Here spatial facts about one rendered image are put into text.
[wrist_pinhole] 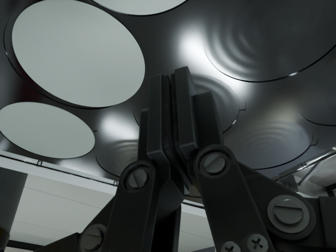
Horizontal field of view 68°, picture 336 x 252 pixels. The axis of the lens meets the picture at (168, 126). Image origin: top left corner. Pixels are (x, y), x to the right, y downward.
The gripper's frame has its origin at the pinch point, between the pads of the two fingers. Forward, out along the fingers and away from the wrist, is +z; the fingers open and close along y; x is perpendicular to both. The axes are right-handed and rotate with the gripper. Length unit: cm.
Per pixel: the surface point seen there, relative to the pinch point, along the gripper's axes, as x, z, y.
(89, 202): -215, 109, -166
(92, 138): -10.6, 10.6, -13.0
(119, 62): -2.4, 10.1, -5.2
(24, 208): -209, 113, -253
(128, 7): 1.2, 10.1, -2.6
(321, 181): -33.9, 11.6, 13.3
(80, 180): -32.1, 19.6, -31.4
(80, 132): -9.3, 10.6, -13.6
